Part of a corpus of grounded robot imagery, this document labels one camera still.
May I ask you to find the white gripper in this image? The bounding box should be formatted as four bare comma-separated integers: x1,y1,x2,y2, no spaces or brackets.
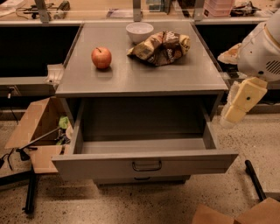
220,22,280,129

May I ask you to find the grey top drawer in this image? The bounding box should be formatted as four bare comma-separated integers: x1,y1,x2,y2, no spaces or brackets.
52,96,238,180

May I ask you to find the grey drawer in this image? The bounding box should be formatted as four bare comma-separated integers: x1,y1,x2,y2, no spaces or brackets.
52,96,238,180
93,175,191,186

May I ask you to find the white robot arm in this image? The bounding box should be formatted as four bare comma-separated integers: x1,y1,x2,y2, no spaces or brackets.
218,9,280,129

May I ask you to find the grey lower drawer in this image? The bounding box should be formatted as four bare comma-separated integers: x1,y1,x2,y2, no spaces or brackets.
93,175,191,186

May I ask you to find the black pole on floor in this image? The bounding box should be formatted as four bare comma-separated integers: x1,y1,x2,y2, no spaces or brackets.
245,160,266,201

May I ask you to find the brown crumpled chip bag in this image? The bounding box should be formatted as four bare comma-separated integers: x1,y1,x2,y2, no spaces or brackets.
127,31,191,67

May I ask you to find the grey metal cabinet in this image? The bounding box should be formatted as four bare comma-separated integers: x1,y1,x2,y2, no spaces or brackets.
54,20,229,186

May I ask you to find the cardboard box bottom right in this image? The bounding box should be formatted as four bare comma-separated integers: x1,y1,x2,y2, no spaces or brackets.
191,197,280,224

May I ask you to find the white bowl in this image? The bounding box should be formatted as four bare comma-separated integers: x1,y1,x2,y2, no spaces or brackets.
126,22,154,45

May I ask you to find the red apple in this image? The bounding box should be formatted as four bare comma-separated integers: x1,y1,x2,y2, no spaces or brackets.
91,46,112,69

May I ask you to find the green item in box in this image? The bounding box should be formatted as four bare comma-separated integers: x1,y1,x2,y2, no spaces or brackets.
59,116,69,130

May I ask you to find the open cardboard box left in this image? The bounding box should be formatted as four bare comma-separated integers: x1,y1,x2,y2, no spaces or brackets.
5,97,73,173

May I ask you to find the black tripod stand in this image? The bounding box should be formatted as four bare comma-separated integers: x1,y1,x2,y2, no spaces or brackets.
0,126,63,215

